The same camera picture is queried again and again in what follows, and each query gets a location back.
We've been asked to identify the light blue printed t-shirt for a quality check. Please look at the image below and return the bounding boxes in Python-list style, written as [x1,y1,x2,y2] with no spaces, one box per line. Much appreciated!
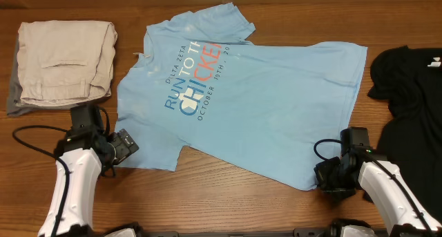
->
[116,3,367,191]

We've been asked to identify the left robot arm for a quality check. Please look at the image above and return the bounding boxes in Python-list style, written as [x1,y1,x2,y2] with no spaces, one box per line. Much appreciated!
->
[38,104,139,236]

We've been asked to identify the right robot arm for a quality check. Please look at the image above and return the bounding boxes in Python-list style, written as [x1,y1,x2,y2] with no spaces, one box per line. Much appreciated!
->
[313,127,441,236]

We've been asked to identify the folded beige trousers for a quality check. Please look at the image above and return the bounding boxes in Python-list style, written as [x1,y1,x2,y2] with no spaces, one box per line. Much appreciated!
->
[17,21,117,107]

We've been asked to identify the folded grey garment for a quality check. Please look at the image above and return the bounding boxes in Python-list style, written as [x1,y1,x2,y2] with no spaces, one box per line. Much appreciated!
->
[6,35,111,117]

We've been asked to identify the black t-shirt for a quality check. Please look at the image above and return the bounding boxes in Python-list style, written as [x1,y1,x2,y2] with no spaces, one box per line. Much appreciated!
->
[368,46,441,220]

